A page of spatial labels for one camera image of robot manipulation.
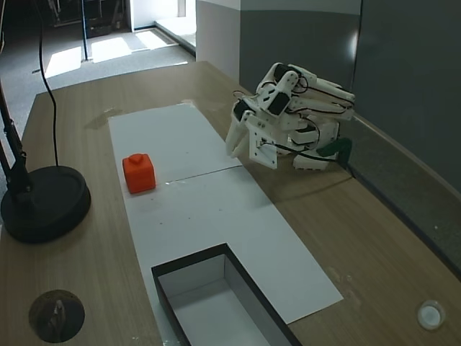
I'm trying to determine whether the green table clamp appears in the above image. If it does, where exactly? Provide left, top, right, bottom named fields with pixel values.
left=315, top=138, right=352, bottom=160

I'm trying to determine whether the white round cap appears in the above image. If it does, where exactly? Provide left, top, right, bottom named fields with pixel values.
left=416, top=298, right=447, bottom=330

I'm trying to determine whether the dark brown open box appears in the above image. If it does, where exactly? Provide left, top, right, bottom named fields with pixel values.
left=150, top=242, right=303, bottom=346

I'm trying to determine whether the black desk lamp stand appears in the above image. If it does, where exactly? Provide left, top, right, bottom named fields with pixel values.
left=0, top=82, right=92, bottom=244

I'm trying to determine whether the dark vertical pole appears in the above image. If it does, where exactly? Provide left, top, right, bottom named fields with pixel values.
left=81, top=0, right=91, bottom=63

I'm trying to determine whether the white paper sheet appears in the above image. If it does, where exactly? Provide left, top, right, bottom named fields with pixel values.
left=120, top=166, right=345, bottom=346
left=107, top=102, right=243, bottom=182

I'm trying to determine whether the round table cable hole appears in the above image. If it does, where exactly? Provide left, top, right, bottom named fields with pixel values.
left=28, top=289, right=86, bottom=344

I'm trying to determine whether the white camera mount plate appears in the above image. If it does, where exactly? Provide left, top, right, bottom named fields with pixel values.
left=248, top=124, right=279, bottom=171

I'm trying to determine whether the black lamp cable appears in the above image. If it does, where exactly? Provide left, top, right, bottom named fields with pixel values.
left=35, top=0, right=61, bottom=169

